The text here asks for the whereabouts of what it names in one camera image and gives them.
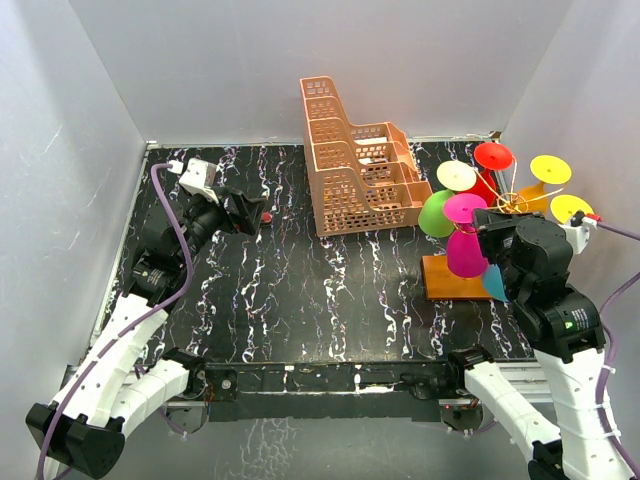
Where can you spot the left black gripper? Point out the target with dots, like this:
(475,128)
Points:
(248,211)

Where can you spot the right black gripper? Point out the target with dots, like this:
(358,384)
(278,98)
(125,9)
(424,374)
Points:
(489,224)

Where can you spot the magenta plastic wine glass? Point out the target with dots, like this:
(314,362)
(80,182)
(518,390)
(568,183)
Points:
(464,256)

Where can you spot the green plastic wine glass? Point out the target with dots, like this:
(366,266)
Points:
(454,176)

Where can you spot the blue plastic wine glass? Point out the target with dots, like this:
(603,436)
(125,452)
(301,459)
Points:
(493,283)

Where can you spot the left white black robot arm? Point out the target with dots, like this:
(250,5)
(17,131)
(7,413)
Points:
(85,426)

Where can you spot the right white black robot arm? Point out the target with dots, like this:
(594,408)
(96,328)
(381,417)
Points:
(565,330)

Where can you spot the red plastic wine glass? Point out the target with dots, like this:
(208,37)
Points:
(490,157)

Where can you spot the yellow plastic wine glass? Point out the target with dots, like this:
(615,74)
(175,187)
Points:
(564,206)

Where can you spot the orange yellow wine glass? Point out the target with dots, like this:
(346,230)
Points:
(552,174)

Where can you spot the peach plastic file organizer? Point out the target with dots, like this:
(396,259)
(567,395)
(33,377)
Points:
(362,177)

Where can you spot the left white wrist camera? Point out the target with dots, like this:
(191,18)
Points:
(199,179)

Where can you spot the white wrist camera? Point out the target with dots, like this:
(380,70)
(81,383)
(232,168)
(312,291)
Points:
(578,230)
(199,179)

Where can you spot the gold wire wooden glass rack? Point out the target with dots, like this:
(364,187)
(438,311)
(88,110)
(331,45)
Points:
(442,284)

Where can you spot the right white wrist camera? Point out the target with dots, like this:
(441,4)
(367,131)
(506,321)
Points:
(578,230)

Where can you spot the black front mounting rail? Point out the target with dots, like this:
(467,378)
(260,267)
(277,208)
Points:
(345,390)

